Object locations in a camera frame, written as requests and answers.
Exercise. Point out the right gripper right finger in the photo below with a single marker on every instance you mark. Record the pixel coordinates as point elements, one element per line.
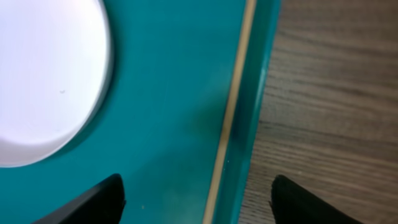
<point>293,204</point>

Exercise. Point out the teal serving tray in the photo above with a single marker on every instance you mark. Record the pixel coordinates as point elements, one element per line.
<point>160,122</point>

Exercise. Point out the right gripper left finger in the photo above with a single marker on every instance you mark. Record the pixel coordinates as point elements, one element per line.
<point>103,203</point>

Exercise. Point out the wooden chopstick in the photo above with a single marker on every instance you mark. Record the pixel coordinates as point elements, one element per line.
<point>249,11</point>

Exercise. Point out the large pink plate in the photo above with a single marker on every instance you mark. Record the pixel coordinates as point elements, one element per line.
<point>56,66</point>

